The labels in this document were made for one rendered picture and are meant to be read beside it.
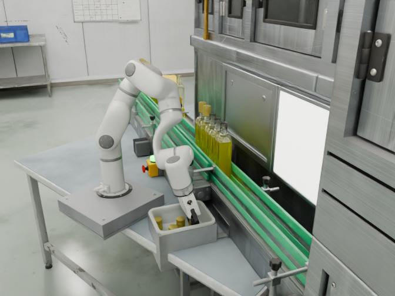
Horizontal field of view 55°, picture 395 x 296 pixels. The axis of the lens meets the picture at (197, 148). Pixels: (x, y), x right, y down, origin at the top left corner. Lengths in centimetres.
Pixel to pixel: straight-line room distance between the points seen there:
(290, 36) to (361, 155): 88
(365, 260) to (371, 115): 20
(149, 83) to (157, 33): 617
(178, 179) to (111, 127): 35
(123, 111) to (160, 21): 611
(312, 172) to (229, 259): 42
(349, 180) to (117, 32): 694
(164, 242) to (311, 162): 58
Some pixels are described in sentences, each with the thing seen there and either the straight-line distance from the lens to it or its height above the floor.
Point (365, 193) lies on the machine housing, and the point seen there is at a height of 137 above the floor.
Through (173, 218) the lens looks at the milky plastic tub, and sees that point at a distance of 153.
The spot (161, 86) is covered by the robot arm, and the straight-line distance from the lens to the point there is 136.
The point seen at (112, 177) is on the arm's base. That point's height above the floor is 89.
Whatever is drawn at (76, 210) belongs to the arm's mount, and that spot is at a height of 81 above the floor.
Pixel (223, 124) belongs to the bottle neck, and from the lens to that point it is 149.
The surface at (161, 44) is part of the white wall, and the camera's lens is 757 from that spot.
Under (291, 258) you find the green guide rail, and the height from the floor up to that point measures 92.
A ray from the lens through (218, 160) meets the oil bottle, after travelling 153.
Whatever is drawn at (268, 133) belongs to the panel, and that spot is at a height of 113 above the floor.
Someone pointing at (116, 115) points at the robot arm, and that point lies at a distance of 147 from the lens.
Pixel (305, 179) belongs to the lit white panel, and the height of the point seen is 105.
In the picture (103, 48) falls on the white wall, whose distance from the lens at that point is 737.
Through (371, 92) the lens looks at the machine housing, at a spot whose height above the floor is 150.
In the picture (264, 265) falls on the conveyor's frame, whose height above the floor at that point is 82.
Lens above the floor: 162
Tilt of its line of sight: 23 degrees down
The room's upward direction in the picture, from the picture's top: straight up
